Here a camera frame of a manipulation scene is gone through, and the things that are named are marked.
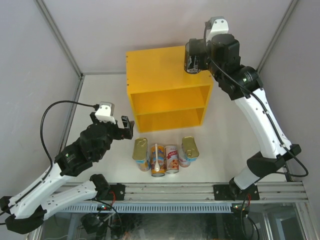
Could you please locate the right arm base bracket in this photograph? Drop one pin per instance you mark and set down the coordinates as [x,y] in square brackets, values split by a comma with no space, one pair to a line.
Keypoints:
[227,192]

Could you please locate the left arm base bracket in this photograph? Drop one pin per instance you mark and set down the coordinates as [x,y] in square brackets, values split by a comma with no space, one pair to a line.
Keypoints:
[111,192]

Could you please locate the gold rectangular tin blue label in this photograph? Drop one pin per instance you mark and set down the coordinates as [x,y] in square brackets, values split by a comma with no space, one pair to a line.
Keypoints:
[190,149]

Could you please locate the red white labelled can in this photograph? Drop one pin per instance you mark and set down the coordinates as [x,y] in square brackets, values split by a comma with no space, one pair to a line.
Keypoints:
[171,159]

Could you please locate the orange can with spoon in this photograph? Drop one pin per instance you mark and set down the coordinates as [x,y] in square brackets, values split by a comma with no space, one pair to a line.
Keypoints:
[161,155]

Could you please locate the black cylindrical can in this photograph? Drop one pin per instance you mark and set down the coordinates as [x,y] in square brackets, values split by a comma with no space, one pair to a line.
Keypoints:
[191,62]

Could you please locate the grey slotted cable duct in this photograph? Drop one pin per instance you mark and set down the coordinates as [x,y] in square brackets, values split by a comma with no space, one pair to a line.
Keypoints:
[150,208]

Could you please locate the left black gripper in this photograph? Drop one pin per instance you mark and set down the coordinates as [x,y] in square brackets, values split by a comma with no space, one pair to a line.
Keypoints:
[128,127]

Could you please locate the aluminium mounting rail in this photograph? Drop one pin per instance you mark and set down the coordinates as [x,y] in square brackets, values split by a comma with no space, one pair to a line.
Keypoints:
[269,192]

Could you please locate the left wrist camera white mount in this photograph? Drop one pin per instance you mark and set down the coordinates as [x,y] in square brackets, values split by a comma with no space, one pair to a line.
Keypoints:
[104,113]

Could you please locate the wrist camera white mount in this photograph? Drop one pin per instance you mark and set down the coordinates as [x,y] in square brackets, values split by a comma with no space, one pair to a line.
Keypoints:
[104,113]
[215,26]

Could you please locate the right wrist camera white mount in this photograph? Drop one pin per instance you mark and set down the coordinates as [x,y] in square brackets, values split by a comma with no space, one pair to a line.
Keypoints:
[215,26]

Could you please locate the yellow wooden shelf cabinet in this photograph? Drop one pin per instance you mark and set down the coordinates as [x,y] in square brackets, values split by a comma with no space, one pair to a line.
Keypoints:
[162,95]

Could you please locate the white lidded pink can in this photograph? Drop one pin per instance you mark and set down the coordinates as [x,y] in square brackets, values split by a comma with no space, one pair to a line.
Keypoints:
[182,161]

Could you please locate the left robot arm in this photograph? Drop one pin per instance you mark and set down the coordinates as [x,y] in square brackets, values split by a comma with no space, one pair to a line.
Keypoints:
[38,202]

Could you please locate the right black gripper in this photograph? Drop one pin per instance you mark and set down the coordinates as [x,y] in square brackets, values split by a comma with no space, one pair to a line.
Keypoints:
[198,47]

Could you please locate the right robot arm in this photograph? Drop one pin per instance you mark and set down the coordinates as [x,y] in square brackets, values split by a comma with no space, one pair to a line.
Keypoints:
[247,91]

